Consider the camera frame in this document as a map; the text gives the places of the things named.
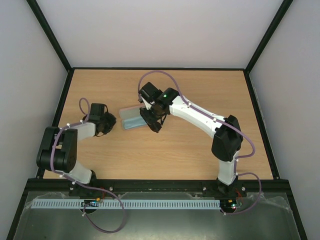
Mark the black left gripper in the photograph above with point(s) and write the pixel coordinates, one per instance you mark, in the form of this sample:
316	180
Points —
113	120

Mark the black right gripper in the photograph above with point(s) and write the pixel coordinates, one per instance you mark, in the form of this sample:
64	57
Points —
150	117

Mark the light blue cleaning cloth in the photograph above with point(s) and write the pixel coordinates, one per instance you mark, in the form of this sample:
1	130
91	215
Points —
133	123

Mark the black aviator sunglasses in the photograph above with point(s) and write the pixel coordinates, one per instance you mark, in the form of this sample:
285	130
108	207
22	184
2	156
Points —
155	126

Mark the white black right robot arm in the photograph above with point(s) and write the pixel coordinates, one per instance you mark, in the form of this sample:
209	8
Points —
224	131

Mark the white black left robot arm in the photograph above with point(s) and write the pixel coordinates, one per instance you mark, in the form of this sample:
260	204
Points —
59	145

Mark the grey metal front plate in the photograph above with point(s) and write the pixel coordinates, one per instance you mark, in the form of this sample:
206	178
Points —
266	217

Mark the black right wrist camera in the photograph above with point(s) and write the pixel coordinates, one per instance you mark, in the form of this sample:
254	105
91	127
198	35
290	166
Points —
149	92

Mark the light blue slotted cable duct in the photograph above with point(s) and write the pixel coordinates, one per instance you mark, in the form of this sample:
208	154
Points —
128	204

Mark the black front mounting rail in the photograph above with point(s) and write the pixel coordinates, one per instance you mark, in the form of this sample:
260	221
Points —
204	188

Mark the black left corner frame post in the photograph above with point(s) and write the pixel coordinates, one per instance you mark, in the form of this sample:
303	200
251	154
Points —
39	15

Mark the black corner frame post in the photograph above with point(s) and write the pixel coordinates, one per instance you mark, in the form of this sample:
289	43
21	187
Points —
281	12
39	15

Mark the black right corner frame post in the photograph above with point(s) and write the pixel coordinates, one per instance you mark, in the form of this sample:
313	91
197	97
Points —
281	12

